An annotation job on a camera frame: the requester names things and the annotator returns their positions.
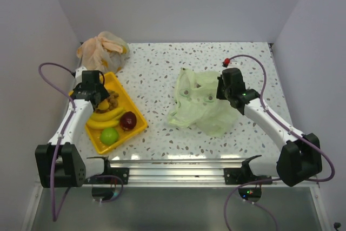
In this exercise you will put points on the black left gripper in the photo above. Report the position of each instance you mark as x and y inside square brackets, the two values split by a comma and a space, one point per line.
[103, 92]

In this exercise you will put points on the dark red apple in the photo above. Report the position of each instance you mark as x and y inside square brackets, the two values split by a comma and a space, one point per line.
[128, 121]

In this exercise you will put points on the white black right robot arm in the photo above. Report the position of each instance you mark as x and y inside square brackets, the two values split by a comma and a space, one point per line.
[299, 158]

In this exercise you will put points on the aluminium rail frame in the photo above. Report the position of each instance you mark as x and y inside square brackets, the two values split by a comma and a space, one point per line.
[165, 155]

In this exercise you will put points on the bunch of longan fruit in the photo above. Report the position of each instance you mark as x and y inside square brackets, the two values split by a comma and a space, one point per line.
[113, 102]

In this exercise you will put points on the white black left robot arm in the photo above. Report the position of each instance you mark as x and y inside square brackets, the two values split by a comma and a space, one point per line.
[59, 162]

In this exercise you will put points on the yellow plastic tray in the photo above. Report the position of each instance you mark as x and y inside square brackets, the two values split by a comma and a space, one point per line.
[124, 101]

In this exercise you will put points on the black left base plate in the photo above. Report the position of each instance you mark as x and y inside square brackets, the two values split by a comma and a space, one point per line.
[108, 177]

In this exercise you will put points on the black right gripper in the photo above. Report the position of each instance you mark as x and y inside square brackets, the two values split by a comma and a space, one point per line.
[219, 95]

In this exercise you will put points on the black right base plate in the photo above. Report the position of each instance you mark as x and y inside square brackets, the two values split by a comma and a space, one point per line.
[236, 176]

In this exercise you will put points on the orange yellow mango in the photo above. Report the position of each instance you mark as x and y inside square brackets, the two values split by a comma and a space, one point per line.
[104, 105]

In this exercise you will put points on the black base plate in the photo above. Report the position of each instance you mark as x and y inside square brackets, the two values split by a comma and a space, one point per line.
[108, 177]
[236, 176]

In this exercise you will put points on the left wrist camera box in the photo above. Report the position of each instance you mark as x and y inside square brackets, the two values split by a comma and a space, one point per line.
[78, 74]

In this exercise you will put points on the orange plastic bag with fruit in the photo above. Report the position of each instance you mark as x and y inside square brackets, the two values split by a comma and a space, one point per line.
[105, 52]

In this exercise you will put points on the green apple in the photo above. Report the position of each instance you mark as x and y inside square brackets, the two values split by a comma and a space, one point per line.
[109, 136]

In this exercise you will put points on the green knotted plastic bag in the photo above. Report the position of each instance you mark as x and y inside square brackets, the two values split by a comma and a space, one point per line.
[196, 104]

